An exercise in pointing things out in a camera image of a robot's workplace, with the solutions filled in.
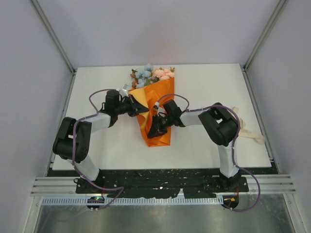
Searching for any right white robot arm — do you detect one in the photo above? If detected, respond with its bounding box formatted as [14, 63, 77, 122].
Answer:
[147, 100, 241, 191]

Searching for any fake flower bouquet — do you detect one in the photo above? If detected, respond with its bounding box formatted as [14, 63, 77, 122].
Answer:
[130, 63, 159, 89]

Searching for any aluminium frame post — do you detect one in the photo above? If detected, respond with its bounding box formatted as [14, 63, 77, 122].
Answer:
[242, 0, 289, 72]
[29, 0, 75, 74]

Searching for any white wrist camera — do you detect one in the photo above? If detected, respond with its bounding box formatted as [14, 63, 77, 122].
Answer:
[153, 101, 166, 116]
[119, 84, 131, 97]

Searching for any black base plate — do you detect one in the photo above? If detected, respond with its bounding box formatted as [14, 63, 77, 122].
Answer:
[47, 168, 249, 199]

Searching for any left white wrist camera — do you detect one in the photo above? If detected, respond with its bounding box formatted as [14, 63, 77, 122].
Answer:
[119, 84, 131, 97]

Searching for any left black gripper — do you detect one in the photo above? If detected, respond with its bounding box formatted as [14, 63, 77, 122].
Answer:
[115, 94, 149, 117]

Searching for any right aluminium frame post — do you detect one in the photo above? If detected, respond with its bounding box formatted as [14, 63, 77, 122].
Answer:
[242, 0, 289, 72]

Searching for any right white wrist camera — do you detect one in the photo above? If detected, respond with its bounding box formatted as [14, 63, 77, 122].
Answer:
[153, 101, 166, 116]

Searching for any orange wrapping paper sheet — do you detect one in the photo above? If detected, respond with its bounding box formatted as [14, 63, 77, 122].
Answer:
[129, 78, 175, 147]

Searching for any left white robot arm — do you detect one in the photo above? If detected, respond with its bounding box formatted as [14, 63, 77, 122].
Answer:
[52, 89, 149, 193]

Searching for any cream ribbon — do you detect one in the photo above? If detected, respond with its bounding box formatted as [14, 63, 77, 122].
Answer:
[232, 106, 265, 145]

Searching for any left aluminium frame post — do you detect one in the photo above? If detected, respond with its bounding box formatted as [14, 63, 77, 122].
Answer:
[29, 0, 75, 74]

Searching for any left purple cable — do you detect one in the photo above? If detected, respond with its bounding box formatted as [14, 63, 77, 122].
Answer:
[72, 89, 124, 212]

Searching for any white slotted cable duct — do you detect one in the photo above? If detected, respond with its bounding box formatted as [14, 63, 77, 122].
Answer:
[41, 195, 223, 206]

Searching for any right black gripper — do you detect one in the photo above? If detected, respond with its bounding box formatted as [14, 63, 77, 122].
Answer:
[148, 114, 174, 138]

